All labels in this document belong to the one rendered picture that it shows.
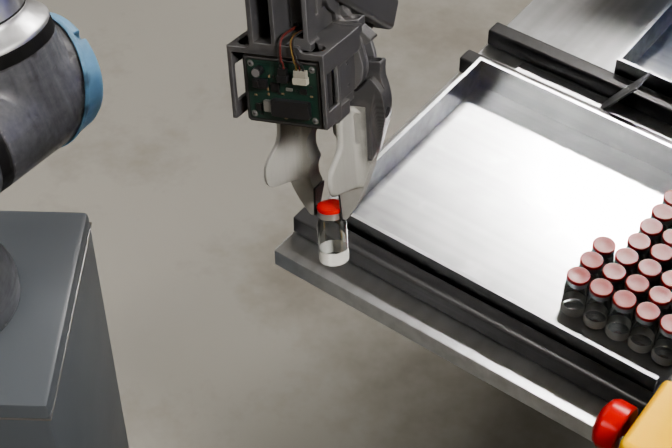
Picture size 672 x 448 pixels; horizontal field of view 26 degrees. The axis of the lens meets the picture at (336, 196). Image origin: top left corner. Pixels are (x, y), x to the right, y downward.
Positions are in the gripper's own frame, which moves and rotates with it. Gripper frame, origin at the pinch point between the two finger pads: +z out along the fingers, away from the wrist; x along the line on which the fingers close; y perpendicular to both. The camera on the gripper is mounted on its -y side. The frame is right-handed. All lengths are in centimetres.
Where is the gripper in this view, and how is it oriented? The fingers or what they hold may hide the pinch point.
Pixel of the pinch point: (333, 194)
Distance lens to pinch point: 105.5
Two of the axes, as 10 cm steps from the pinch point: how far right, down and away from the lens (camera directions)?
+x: 9.1, 1.4, -4.0
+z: 0.6, 8.9, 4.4
